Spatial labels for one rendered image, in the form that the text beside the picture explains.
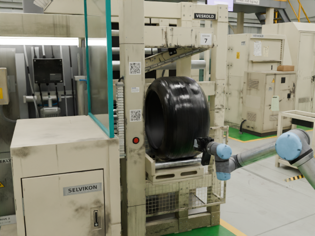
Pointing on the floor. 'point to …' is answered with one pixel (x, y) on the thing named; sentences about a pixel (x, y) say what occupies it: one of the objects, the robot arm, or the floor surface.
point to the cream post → (138, 55)
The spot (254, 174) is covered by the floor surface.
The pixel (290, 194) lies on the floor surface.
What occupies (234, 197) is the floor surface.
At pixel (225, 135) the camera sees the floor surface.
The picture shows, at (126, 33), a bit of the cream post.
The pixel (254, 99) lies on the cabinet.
